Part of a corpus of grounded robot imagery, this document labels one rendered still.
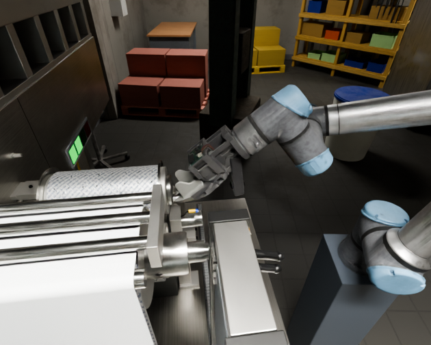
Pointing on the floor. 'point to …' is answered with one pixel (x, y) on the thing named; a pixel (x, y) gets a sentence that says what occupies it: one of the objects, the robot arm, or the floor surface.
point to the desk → (174, 35)
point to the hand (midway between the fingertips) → (182, 197)
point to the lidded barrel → (358, 142)
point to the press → (229, 65)
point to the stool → (103, 153)
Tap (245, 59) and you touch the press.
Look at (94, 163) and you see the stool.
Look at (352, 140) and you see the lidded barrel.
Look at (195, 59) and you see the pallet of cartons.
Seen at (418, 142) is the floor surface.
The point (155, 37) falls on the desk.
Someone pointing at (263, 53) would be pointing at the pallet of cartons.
